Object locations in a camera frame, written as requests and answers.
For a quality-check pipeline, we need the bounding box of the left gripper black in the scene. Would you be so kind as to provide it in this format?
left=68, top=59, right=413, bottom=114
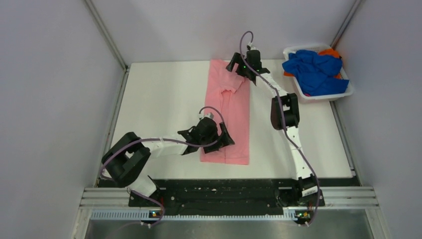
left=200, top=122, right=234, bottom=153

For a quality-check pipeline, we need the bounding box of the pink t shirt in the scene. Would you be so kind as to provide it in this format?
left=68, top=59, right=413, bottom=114
left=200, top=59, right=250, bottom=165

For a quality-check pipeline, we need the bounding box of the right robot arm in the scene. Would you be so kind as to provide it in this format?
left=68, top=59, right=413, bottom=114
left=201, top=49, right=322, bottom=208

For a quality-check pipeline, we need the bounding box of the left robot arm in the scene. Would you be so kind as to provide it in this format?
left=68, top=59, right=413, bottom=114
left=101, top=116, right=235, bottom=206

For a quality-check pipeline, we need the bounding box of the blue t shirt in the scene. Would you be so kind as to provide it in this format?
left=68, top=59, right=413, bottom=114
left=282, top=48, right=349, bottom=97

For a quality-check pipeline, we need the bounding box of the orange t shirt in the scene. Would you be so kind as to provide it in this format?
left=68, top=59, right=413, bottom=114
left=282, top=48, right=343, bottom=79

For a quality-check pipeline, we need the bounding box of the white plastic laundry basket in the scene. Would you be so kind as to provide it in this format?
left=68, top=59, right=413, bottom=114
left=282, top=44, right=354, bottom=103

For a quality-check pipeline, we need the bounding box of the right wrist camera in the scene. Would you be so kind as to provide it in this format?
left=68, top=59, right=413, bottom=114
left=246, top=42, right=258, bottom=51

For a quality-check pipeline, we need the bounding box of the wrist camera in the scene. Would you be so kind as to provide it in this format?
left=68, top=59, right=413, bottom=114
left=246, top=42, right=258, bottom=51
left=198, top=112, right=214, bottom=120

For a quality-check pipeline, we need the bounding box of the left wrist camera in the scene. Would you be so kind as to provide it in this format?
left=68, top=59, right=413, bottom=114
left=198, top=112, right=214, bottom=120

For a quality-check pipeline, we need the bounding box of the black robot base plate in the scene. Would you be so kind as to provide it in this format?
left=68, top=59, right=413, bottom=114
left=128, top=178, right=325, bottom=217

